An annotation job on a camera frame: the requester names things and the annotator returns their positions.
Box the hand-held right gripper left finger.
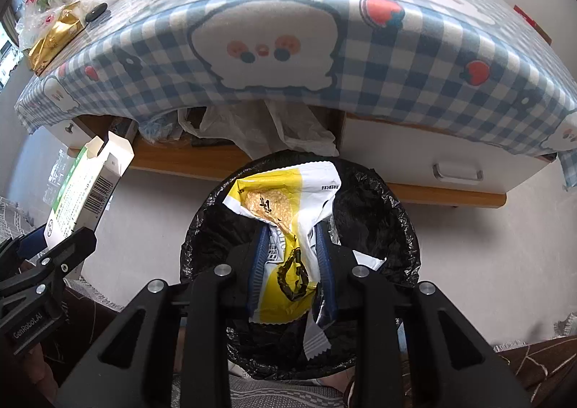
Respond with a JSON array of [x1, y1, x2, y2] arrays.
[[56, 223, 272, 408]]

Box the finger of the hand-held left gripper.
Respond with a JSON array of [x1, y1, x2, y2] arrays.
[[0, 225, 49, 274], [0, 228, 97, 324]]

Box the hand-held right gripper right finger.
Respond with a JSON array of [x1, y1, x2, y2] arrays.
[[314, 219, 530, 408]]

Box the yellow white snack wrapper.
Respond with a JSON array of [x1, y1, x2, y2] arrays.
[[223, 160, 386, 361]]

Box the bin with black liner bag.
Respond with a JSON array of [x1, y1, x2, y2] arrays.
[[180, 149, 422, 382]]

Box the white green carton box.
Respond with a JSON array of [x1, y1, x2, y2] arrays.
[[45, 131, 135, 251]]

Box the person's left hand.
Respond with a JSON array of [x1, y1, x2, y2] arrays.
[[0, 341, 59, 408]]

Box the grey patterned rug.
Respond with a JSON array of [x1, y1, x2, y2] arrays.
[[0, 196, 577, 408]]

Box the white drawer with knob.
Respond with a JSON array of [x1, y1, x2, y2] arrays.
[[47, 117, 136, 152]]

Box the wooden coffee table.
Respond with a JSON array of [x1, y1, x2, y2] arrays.
[[67, 113, 508, 210]]

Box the white plastic bag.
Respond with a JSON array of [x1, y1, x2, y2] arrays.
[[178, 102, 340, 161]]

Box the blue patterned plastic packet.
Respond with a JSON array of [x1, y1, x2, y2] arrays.
[[140, 117, 183, 143]]

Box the gold snack packet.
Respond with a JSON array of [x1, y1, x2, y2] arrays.
[[27, 1, 87, 75]]

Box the blue checked tablecloth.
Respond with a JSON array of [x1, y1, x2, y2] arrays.
[[13, 0, 577, 189]]

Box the small black oval object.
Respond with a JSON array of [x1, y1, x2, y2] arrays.
[[84, 3, 109, 24]]

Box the red flat packet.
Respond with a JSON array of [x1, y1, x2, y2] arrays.
[[514, 5, 553, 47]]

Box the white drawer with metal handle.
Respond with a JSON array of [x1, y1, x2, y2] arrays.
[[340, 115, 548, 198]]

